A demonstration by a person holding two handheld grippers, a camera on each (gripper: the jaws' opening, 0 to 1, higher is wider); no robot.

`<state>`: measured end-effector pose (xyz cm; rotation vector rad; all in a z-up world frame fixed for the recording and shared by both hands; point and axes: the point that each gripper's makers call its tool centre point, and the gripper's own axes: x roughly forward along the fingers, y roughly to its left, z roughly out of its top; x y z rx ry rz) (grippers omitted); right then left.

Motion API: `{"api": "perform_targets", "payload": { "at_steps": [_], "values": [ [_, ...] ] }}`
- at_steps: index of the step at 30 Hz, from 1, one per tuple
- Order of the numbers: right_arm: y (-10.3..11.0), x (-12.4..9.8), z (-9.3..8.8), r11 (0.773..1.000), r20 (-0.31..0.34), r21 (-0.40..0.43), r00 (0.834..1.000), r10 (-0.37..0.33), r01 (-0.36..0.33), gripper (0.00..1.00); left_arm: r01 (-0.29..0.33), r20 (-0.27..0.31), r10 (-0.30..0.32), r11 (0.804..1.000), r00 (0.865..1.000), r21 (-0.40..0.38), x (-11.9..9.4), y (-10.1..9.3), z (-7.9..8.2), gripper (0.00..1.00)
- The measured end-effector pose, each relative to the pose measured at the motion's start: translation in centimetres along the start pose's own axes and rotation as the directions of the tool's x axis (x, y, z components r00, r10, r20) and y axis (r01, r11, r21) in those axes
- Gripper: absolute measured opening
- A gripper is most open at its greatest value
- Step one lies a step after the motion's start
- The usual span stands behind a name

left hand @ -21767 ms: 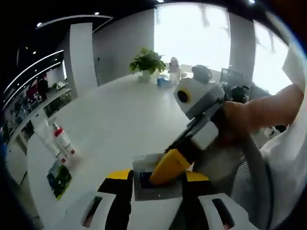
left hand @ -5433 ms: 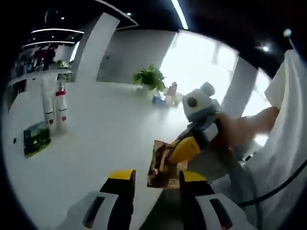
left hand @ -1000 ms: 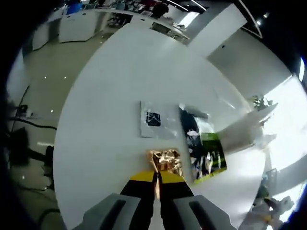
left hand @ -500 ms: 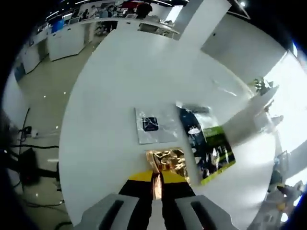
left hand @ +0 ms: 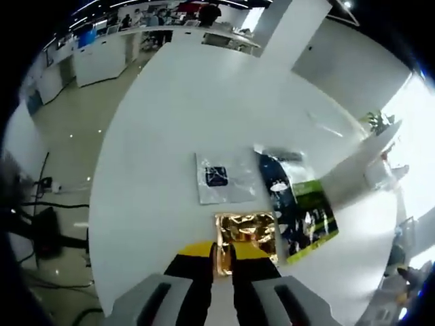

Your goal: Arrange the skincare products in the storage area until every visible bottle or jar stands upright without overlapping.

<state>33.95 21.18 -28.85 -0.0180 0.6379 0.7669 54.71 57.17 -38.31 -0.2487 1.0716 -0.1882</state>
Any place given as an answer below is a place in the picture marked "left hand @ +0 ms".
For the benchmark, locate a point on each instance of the white power strip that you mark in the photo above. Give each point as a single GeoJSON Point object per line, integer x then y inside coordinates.
{"type": "Point", "coordinates": [56, 186]}

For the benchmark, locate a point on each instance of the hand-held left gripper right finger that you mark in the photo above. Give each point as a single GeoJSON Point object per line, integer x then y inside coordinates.
{"type": "Point", "coordinates": [272, 299]}

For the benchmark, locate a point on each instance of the white office desk row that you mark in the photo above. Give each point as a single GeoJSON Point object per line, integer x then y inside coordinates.
{"type": "Point", "coordinates": [98, 64]}

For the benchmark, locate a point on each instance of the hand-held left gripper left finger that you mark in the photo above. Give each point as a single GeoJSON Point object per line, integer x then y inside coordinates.
{"type": "Point", "coordinates": [159, 295]}

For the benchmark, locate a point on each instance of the clear sachet with dark square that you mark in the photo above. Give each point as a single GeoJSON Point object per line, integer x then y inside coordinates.
{"type": "Point", "coordinates": [234, 185]}

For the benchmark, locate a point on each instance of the gold foil skincare sachet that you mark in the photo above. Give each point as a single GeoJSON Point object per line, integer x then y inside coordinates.
{"type": "Point", "coordinates": [244, 227]}

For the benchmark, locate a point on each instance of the green skincare sachet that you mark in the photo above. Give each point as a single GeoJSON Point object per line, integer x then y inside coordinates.
{"type": "Point", "coordinates": [316, 217]}

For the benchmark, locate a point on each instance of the silver and blue skincare sachet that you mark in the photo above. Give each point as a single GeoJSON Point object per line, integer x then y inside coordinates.
{"type": "Point", "coordinates": [275, 190]}

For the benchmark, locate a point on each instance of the green potted plant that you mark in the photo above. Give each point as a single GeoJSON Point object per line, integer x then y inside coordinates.
{"type": "Point", "coordinates": [374, 121]}

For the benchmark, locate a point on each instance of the black laptop stand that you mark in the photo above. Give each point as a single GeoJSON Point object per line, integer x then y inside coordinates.
{"type": "Point", "coordinates": [51, 237]}

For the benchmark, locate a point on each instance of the blue box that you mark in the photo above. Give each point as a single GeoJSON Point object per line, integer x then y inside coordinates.
{"type": "Point", "coordinates": [87, 37]}

